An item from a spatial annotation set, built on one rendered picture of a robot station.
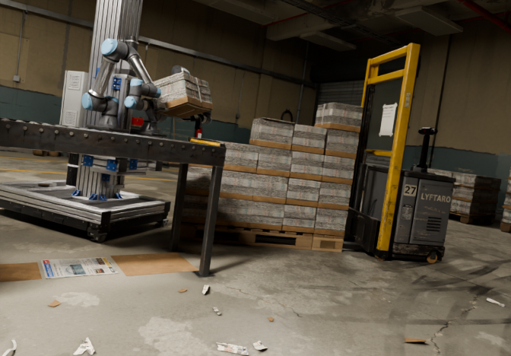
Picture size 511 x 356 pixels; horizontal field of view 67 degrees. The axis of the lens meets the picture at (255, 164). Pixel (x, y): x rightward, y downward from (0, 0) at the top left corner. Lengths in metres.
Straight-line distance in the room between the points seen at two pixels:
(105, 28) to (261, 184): 1.77
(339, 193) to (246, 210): 0.83
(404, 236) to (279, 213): 1.13
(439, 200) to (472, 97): 5.99
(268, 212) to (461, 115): 6.96
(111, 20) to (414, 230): 3.08
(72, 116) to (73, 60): 6.13
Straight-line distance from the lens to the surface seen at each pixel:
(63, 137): 2.09
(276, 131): 3.25
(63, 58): 9.57
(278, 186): 3.28
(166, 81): 2.91
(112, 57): 2.90
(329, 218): 3.49
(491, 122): 9.33
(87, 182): 3.44
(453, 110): 9.75
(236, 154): 3.18
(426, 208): 3.74
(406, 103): 3.52
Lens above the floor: 0.85
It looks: 3 degrees down
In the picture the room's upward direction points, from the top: 8 degrees clockwise
